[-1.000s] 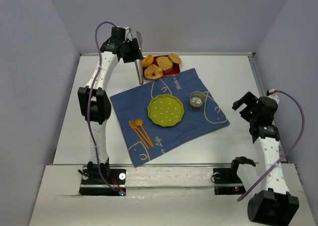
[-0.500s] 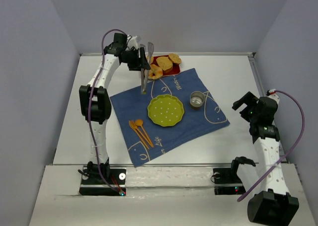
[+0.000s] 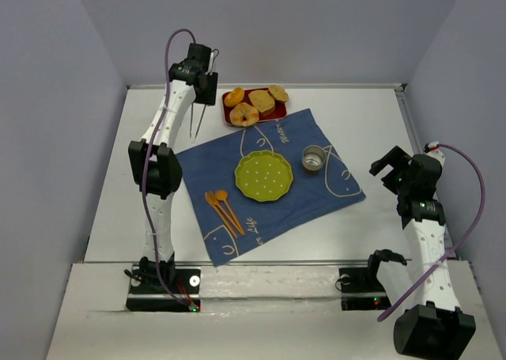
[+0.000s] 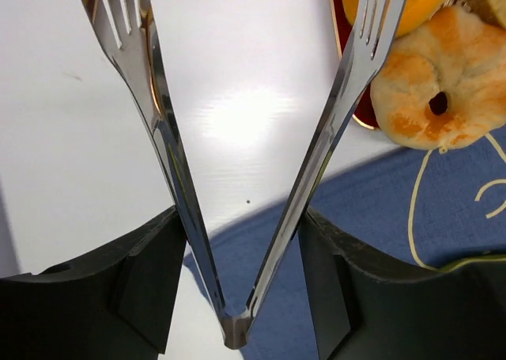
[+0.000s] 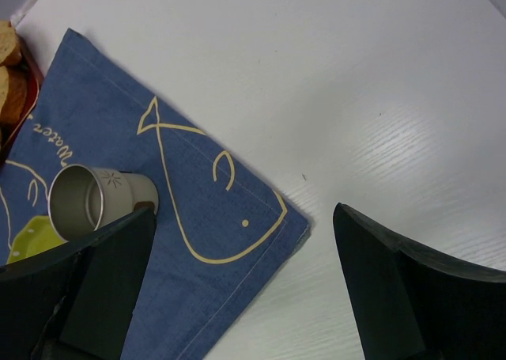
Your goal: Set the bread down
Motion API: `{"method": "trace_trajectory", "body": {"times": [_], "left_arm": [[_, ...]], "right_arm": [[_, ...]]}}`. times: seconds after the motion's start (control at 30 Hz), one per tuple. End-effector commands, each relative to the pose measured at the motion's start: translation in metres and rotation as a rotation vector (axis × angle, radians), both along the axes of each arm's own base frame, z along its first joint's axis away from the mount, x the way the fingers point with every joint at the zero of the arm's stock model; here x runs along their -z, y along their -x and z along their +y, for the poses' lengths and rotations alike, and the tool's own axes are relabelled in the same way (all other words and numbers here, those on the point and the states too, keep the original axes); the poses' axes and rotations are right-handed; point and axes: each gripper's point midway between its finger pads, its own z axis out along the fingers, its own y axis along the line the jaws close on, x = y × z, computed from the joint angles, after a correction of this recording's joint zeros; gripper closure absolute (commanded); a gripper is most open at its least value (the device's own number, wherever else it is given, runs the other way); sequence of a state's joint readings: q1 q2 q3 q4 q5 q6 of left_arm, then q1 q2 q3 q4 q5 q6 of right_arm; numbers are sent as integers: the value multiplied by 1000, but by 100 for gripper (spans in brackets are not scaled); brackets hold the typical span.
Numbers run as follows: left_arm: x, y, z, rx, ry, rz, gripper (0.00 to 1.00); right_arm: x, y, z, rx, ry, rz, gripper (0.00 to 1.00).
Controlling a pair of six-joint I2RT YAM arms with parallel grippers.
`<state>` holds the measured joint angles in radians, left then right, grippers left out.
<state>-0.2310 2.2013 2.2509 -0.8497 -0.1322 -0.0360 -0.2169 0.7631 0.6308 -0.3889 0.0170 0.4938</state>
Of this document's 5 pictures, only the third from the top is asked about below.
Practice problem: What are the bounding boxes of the metal tongs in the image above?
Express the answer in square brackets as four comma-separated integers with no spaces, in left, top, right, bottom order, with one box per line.
[190,104,207,140]

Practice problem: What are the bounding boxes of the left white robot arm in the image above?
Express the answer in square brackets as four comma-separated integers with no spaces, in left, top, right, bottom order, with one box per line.
[127,44,219,286]

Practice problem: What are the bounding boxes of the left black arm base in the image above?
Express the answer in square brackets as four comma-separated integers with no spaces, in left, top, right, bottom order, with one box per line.
[123,266,202,313]

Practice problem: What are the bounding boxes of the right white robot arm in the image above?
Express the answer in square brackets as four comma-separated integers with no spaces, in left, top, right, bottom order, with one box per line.
[367,143,476,359]

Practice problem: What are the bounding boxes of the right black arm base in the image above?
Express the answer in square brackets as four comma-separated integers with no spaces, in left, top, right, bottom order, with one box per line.
[334,267,391,312]

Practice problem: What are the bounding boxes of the brown bread slice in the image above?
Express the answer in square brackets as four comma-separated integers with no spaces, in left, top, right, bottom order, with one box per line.
[248,89,275,117]

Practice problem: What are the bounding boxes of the seeded bread roll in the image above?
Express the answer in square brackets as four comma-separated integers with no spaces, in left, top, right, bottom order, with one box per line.
[267,85,289,103]

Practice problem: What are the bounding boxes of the small orange bagel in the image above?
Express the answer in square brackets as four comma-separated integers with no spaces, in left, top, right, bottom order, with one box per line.
[224,87,244,108]

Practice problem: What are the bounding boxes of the large glazed bagel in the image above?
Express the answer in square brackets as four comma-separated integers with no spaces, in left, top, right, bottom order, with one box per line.
[228,102,260,127]

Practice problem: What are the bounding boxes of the red tray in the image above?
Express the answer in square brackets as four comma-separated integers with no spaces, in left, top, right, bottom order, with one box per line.
[221,87,288,127]

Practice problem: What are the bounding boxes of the blue fish placemat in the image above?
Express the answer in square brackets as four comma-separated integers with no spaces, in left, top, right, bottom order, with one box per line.
[177,108,366,266]

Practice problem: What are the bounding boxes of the metal cup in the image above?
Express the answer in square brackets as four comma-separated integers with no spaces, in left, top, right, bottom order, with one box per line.
[302,145,327,175]

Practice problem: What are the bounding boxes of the green dotted plate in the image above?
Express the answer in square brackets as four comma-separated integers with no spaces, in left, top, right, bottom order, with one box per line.
[234,150,294,203]

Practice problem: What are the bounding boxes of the orange wooden spoon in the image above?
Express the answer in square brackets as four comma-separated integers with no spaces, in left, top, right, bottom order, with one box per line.
[214,190,245,236]

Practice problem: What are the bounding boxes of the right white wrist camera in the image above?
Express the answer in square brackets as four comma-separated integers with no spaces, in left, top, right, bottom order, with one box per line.
[424,142,445,166]

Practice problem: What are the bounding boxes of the aluminium front rail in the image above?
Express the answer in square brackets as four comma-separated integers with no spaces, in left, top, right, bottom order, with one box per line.
[81,259,459,269]

